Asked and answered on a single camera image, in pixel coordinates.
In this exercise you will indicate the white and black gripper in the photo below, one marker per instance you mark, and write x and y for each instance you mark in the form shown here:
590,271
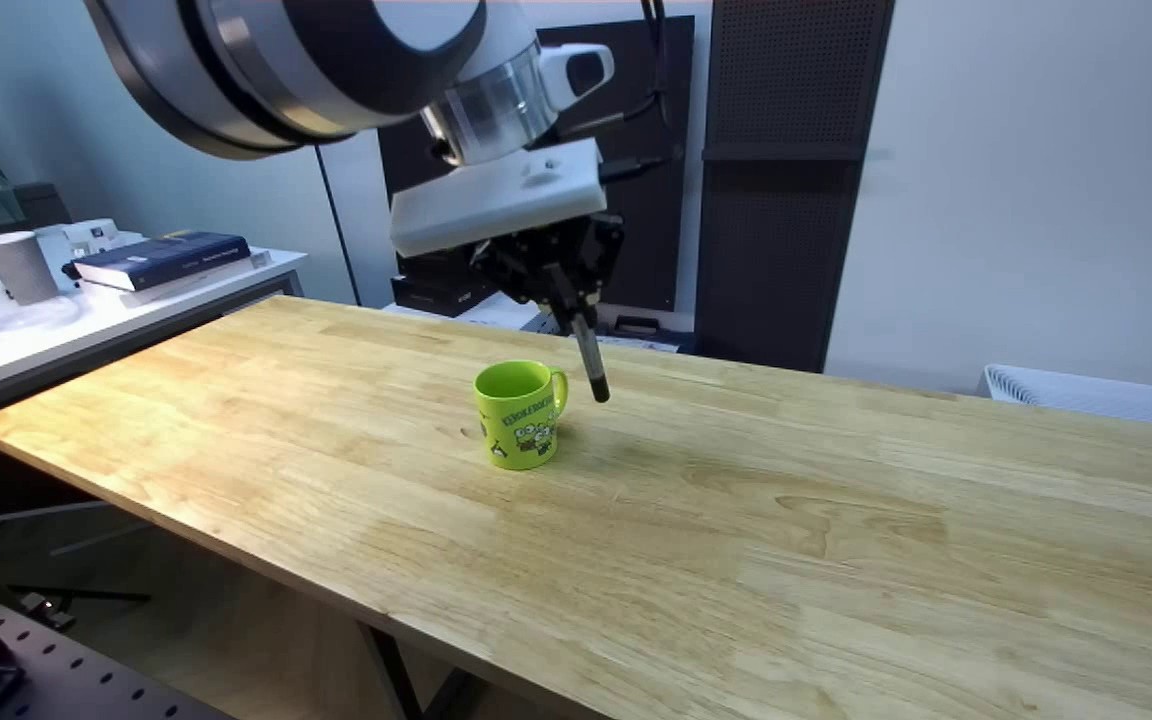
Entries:
497,201

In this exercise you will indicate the black marker pen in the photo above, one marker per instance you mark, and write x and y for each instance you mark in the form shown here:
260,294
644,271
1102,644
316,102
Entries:
592,361

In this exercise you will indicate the yellow-green plastic mug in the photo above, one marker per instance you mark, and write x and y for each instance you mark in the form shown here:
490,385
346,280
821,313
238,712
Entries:
520,421

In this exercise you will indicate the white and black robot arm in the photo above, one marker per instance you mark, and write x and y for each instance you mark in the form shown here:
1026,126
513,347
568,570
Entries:
321,62

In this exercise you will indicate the large black monitor screen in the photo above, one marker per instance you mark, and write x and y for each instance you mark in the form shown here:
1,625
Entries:
649,254

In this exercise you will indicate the small white flat box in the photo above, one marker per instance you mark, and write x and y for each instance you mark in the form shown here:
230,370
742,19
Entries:
495,313

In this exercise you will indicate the black device under monitor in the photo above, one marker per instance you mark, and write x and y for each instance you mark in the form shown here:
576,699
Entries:
437,280

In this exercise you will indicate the dark brown tall cabinet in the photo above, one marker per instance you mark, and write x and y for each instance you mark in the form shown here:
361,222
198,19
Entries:
779,201

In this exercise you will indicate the dark blue book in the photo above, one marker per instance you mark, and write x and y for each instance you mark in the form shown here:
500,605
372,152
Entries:
163,258

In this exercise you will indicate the black metal table leg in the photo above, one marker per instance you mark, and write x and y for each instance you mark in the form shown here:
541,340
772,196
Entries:
397,672

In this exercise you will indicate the white side table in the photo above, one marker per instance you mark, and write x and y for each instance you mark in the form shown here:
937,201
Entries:
59,340

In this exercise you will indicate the white plastic bin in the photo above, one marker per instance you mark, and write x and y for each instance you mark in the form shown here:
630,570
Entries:
1098,392

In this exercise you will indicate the grey paper cup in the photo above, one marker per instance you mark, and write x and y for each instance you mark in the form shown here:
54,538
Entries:
19,265

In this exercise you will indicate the black perforated mounting board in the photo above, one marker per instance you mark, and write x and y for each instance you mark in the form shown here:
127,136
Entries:
62,672

